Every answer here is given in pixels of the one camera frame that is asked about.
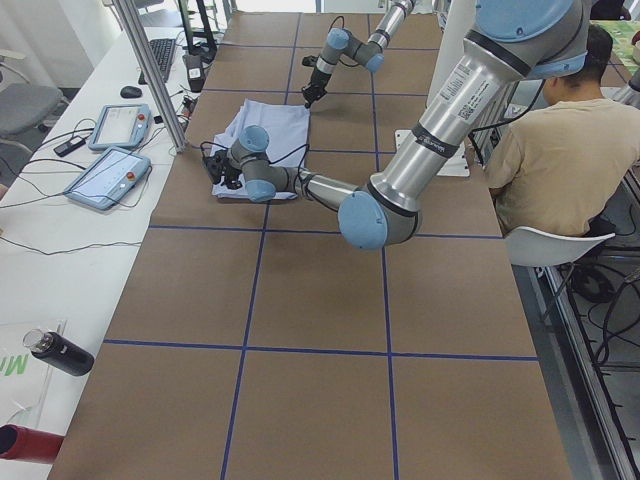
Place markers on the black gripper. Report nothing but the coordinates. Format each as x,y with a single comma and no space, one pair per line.
224,166
317,80

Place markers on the light blue striped shirt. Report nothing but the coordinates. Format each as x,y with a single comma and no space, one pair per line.
286,125

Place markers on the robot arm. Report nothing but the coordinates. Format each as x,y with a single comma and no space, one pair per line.
341,42
508,42

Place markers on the lower teach pendant tablet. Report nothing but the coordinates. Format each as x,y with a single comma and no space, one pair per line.
108,179

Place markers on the teach pendant tablet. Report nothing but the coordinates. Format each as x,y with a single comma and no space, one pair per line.
123,126
108,179

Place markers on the upper teach pendant tablet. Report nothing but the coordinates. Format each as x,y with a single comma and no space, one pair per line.
123,126

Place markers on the black computer mouse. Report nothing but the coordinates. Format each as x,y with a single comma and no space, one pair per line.
130,92

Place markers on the black keyboard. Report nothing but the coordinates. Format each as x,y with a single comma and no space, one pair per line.
163,50

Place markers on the small black phone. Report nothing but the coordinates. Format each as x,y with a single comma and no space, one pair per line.
71,145

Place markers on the grey office chair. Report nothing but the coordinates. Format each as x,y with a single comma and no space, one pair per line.
25,105

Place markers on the black water bottle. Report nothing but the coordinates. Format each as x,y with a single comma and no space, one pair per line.
57,351

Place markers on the seated person beige shirt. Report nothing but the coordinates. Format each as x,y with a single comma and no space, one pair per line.
555,168

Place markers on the white plastic chair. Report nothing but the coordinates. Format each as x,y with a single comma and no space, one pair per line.
530,247

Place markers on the white plastic bag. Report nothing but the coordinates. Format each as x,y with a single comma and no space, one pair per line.
24,379

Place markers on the red bottle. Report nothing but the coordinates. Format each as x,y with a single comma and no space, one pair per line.
29,445

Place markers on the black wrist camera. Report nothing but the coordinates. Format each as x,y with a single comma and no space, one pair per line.
309,61
209,164

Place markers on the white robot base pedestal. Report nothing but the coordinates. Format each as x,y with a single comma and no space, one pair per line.
455,18

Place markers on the aluminium frame post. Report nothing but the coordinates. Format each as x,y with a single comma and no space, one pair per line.
136,33

